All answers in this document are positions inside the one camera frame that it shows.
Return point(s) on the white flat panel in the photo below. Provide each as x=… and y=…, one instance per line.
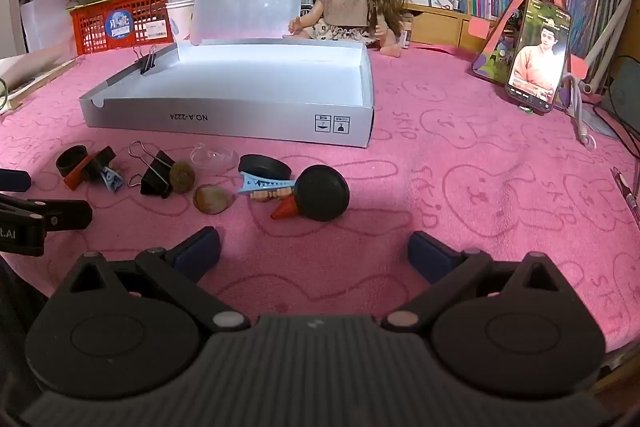
x=45, y=27

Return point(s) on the long blue hair clip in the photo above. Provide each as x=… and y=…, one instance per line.
x=260, y=183

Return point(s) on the brown seashell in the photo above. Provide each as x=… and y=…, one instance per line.
x=212, y=201

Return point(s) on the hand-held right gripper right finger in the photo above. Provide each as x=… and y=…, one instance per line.
x=427, y=257

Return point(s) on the white plastic rods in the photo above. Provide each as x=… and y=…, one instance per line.
x=607, y=37

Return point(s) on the red pointed piece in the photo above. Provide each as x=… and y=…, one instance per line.
x=284, y=211
x=75, y=178

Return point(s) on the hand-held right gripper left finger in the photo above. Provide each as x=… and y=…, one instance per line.
x=200, y=254

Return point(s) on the small black binder clip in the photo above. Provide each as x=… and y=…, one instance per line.
x=148, y=63

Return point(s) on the small beige toy piece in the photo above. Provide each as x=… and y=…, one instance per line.
x=265, y=195

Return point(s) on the small blue clip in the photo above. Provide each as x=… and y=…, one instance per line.
x=112, y=181

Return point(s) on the pen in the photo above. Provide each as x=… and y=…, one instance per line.
x=625, y=194

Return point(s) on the large black binder clip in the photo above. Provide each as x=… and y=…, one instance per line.
x=157, y=179

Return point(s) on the clear plastic piece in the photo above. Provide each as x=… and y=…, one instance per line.
x=215, y=159

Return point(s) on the stack of white paper cups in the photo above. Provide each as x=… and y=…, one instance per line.
x=177, y=17

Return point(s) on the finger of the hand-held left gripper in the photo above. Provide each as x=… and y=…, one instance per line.
x=65, y=214
x=12, y=181

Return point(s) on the pink printed blanket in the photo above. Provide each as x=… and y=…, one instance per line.
x=450, y=207

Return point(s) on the wooden drawer unit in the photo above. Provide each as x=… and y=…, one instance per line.
x=440, y=29

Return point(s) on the loose papers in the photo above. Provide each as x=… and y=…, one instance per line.
x=30, y=77

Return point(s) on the grey cardboard box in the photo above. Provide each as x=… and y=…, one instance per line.
x=225, y=122

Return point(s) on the black round disc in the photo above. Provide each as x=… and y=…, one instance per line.
x=322, y=194
x=265, y=166

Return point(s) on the red basket with round sticker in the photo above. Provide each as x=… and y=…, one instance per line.
x=90, y=27

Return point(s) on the small bottle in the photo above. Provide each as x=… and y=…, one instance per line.
x=406, y=34

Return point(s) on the smartphone with lit screen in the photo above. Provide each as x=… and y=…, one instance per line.
x=537, y=57

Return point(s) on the pink phone stand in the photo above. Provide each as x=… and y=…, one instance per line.
x=487, y=62

